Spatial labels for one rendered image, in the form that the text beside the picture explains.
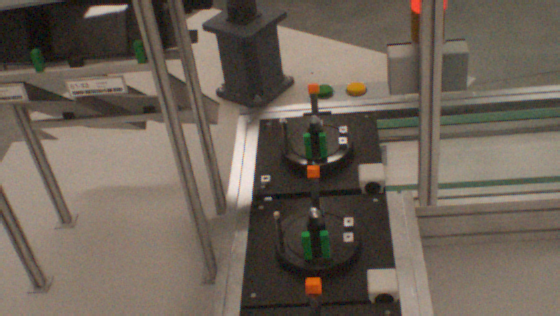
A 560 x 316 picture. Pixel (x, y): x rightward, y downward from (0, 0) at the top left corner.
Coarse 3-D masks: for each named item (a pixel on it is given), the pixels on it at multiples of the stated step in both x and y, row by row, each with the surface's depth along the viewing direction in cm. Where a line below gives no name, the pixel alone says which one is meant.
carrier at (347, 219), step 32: (256, 224) 118; (288, 224) 114; (320, 224) 108; (352, 224) 110; (384, 224) 114; (256, 256) 112; (288, 256) 108; (320, 256) 107; (352, 256) 107; (384, 256) 109; (256, 288) 106; (288, 288) 106; (352, 288) 104; (384, 288) 101
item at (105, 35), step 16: (48, 16) 101; (64, 16) 101; (80, 16) 100; (96, 16) 100; (112, 16) 99; (128, 16) 99; (160, 16) 109; (64, 32) 101; (80, 32) 101; (96, 32) 100; (112, 32) 100; (128, 32) 99; (160, 32) 110; (192, 32) 123; (64, 48) 102; (80, 48) 101; (96, 48) 101; (112, 48) 100; (128, 48) 100
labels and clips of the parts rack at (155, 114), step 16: (144, 48) 96; (80, 64) 97; (64, 80) 99; (80, 80) 98; (96, 80) 98; (112, 80) 98; (0, 96) 101; (16, 96) 100; (80, 96) 100; (64, 112) 124; (128, 112) 124; (144, 112) 123; (160, 112) 123; (192, 112) 122; (32, 128) 126; (48, 128) 126
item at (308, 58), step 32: (288, 32) 195; (288, 64) 181; (320, 64) 179; (352, 64) 177; (384, 64) 176; (64, 96) 181; (288, 96) 169; (64, 128) 169; (160, 128) 164; (192, 128) 163
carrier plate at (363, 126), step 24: (264, 120) 142; (288, 120) 141; (336, 120) 139; (360, 120) 138; (264, 144) 136; (360, 144) 132; (264, 168) 130; (288, 168) 129; (264, 192) 124; (288, 192) 123; (336, 192) 123; (360, 192) 123; (384, 192) 122
